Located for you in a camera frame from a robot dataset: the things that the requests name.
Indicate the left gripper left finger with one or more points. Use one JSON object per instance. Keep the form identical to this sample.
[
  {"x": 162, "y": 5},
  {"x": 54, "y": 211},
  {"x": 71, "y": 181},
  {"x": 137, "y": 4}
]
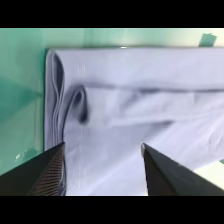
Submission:
[{"x": 40, "y": 175}]

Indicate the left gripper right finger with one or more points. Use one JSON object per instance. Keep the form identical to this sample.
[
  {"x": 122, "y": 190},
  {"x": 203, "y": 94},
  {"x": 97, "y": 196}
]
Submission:
[{"x": 170, "y": 176}]

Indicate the purple garment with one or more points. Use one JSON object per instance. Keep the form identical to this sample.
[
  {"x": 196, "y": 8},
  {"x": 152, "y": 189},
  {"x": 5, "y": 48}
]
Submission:
[{"x": 140, "y": 110}]

